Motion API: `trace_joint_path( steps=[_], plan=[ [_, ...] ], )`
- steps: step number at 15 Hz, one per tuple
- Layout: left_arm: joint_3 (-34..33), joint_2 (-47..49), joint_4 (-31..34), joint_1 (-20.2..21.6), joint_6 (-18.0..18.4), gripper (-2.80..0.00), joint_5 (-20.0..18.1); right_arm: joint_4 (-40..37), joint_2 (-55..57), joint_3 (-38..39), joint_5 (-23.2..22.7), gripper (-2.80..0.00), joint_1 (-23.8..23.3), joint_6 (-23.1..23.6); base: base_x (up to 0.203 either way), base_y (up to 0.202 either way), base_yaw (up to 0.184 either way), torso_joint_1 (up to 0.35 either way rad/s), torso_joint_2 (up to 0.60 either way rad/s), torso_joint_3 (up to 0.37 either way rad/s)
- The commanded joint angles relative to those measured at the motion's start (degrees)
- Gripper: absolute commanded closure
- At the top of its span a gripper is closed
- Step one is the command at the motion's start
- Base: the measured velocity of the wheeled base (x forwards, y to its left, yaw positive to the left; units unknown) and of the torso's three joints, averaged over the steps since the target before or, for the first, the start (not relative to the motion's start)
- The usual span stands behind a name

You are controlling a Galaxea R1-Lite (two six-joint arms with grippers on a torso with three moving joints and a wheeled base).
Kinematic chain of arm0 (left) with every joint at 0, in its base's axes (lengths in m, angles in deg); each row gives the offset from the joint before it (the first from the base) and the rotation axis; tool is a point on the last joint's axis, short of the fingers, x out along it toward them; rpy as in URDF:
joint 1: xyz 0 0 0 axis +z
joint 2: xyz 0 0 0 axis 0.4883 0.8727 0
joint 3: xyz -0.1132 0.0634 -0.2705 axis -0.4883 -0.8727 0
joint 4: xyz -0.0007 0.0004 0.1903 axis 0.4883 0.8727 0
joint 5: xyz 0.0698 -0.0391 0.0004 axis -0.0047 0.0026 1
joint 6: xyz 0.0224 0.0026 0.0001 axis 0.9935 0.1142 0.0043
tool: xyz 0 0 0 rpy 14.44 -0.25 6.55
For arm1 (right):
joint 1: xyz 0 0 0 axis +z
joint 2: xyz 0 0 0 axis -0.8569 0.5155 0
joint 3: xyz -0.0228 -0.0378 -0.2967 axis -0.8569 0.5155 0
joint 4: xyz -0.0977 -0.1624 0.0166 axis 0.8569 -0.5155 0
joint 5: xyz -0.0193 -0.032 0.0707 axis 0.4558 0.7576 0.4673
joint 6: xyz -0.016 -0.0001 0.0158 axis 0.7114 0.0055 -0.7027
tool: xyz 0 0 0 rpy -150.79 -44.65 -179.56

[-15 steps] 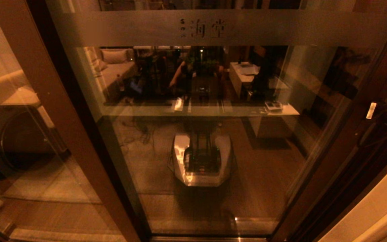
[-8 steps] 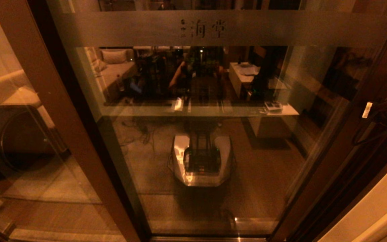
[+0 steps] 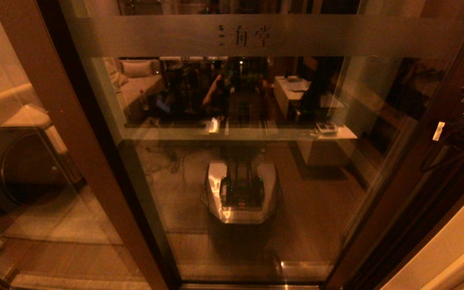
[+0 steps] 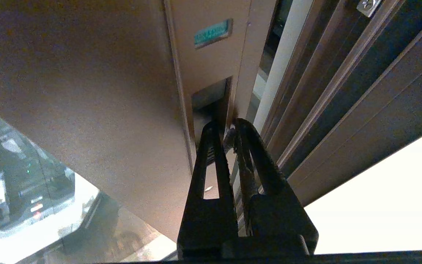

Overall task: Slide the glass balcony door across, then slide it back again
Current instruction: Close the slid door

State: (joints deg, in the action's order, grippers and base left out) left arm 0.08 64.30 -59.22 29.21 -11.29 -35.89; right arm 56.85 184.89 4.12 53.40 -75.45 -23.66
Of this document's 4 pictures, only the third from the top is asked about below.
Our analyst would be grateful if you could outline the brown framed sliding glass door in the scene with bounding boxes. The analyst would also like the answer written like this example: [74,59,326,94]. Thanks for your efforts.
[59,0,464,290]

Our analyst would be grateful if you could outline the dark brown door jamb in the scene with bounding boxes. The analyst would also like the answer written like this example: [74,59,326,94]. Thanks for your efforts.
[349,161,464,290]

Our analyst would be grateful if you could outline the metal door floor track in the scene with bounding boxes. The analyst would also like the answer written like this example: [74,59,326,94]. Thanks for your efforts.
[10,274,337,290]

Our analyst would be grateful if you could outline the fixed brown door frame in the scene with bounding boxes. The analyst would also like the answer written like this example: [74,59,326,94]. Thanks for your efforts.
[0,0,180,290]

